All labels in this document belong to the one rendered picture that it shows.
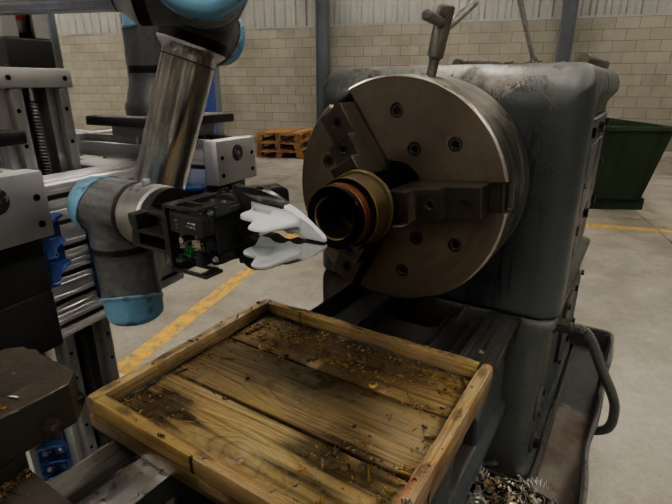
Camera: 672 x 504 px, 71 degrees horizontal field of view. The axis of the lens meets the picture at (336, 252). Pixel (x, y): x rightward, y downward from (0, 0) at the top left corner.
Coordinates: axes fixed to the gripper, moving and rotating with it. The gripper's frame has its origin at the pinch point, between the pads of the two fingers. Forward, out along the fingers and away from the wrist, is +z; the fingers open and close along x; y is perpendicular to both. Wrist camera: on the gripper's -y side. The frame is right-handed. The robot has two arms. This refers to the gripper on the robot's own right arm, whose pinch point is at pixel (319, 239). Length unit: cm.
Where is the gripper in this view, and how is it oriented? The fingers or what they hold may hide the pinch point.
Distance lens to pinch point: 46.2
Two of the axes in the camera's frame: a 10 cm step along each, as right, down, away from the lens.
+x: -0.2, -9.4, -3.4
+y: -5.4, 3.0, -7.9
